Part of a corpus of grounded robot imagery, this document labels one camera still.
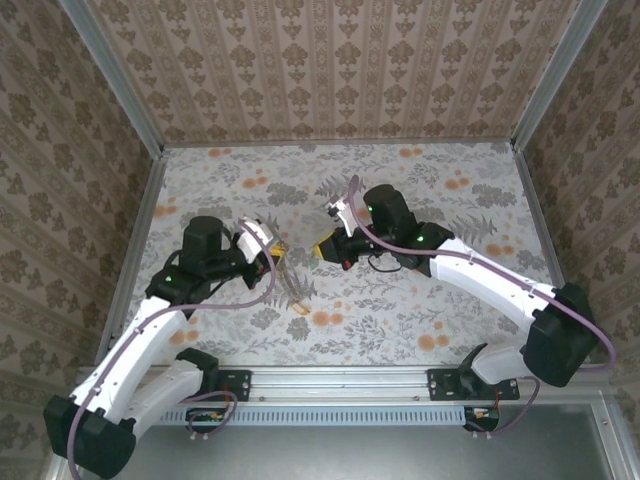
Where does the transparent plastic bag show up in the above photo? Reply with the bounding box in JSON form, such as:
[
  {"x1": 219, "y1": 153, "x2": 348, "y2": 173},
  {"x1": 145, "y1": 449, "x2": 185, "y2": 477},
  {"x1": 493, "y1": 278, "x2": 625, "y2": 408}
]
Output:
[{"x1": 272, "y1": 239, "x2": 315, "y2": 317}]

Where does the grey sheet metal tray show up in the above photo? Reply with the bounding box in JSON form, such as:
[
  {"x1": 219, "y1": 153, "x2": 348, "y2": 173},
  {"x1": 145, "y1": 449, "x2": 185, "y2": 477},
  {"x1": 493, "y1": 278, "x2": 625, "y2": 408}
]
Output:
[{"x1": 44, "y1": 424, "x2": 631, "y2": 480}]

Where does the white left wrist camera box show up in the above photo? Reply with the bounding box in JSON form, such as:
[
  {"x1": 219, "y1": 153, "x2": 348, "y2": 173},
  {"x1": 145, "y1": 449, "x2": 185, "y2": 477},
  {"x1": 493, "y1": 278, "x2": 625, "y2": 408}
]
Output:
[{"x1": 235, "y1": 218, "x2": 277, "y2": 262}]

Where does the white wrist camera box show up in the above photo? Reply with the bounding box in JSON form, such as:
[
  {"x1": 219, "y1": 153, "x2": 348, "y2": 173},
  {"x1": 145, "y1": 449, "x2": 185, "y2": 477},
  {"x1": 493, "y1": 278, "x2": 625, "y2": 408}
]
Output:
[
  {"x1": 324, "y1": 196, "x2": 362, "y2": 236},
  {"x1": 235, "y1": 218, "x2": 277, "y2": 262}
]

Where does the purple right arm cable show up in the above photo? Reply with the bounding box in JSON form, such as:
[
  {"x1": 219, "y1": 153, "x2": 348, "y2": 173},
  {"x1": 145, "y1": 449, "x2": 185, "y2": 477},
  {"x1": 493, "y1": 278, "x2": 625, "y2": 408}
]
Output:
[{"x1": 347, "y1": 174, "x2": 617, "y2": 444}]

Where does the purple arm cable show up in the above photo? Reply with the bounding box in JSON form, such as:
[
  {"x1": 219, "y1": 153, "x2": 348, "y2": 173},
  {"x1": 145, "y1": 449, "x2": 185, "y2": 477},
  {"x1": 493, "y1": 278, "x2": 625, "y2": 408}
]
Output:
[
  {"x1": 347, "y1": 174, "x2": 617, "y2": 444},
  {"x1": 66, "y1": 219, "x2": 277, "y2": 480}
]

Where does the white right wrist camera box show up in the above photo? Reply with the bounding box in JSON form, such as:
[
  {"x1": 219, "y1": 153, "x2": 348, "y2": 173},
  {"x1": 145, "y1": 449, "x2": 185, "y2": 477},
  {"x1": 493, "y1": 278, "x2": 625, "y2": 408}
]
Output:
[{"x1": 324, "y1": 196, "x2": 362, "y2": 236}]

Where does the thin black right gripper cable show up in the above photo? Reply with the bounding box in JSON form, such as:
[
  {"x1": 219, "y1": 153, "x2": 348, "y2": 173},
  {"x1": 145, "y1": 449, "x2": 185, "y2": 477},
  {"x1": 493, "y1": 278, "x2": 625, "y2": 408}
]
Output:
[{"x1": 367, "y1": 252, "x2": 404, "y2": 274}]

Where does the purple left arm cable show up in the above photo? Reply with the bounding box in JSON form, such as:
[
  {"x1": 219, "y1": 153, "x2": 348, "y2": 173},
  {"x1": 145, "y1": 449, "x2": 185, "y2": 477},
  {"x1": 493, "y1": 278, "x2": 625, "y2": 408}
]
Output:
[{"x1": 66, "y1": 219, "x2": 277, "y2": 480}]

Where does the aluminium table edge rail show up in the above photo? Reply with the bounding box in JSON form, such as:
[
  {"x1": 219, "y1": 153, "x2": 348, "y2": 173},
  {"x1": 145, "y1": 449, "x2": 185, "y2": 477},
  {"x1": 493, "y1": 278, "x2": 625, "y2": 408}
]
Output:
[
  {"x1": 94, "y1": 149, "x2": 169, "y2": 371},
  {"x1": 514, "y1": 142, "x2": 586, "y2": 346},
  {"x1": 162, "y1": 137, "x2": 517, "y2": 150}
]

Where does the aluminium front mounting rail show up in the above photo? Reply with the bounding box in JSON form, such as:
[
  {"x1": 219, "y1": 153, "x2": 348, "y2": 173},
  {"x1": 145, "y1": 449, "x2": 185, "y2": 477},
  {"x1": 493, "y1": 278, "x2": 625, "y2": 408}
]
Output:
[{"x1": 74, "y1": 364, "x2": 551, "y2": 404}]

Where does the slotted grey cable duct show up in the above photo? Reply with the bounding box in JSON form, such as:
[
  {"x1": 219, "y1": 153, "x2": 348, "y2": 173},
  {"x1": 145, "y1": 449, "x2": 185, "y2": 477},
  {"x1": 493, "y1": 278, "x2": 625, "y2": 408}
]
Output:
[{"x1": 159, "y1": 405, "x2": 469, "y2": 428}]

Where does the small wired controller box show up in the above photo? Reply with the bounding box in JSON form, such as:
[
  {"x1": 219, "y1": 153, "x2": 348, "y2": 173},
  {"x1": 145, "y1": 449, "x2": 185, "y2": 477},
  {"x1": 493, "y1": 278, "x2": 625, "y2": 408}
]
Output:
[
  {"x1": 463, "y1": 405, "x2": 501, "y2": 432},
  {"x1": 185, "y1": 407, "x2": 232, "y2": 435}
]

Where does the aluminium frame post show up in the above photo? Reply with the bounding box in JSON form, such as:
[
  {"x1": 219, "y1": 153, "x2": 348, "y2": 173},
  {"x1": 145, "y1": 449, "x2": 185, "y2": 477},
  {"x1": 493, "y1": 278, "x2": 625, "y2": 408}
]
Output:
[
  {"x1": 509, "y1": 0, "x2": 615, "y2": 151},
  {"x1": 58, "y1": 0, "x2": 166, "y2": 157}
]

